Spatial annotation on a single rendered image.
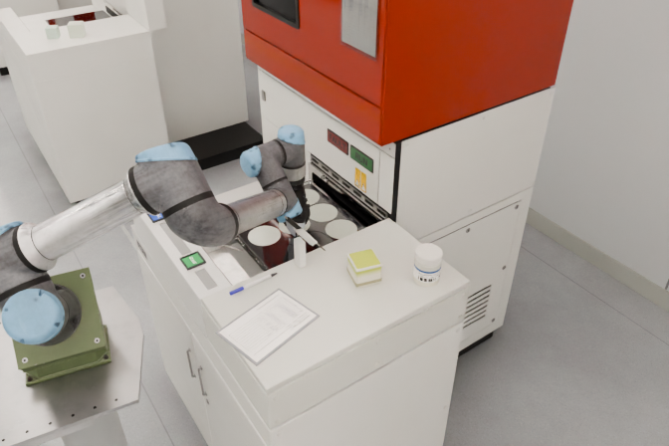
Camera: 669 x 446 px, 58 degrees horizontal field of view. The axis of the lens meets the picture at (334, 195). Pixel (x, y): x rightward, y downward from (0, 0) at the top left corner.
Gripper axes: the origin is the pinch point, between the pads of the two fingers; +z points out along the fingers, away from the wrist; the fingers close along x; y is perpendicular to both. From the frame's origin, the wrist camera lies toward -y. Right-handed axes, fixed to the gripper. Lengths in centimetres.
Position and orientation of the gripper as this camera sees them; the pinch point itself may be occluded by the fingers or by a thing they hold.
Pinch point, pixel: (296, 234)
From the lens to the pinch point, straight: 186.0
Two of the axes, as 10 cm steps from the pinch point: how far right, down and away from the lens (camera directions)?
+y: -1.5, -5.6, 8.2
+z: 0.0, 8.3, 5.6
